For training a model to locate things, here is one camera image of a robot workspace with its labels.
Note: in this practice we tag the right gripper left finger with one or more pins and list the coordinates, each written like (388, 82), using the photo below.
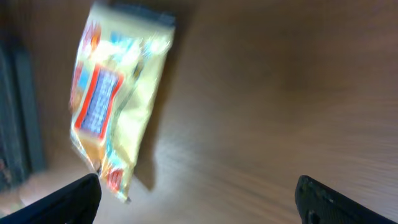
(77, 202)

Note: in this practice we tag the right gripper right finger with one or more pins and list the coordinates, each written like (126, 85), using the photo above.
(318, 204)

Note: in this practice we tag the beige wet wipes pack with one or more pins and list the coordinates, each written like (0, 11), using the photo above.
(118, 67)

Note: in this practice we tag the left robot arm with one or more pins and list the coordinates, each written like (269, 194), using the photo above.
(22, 152)

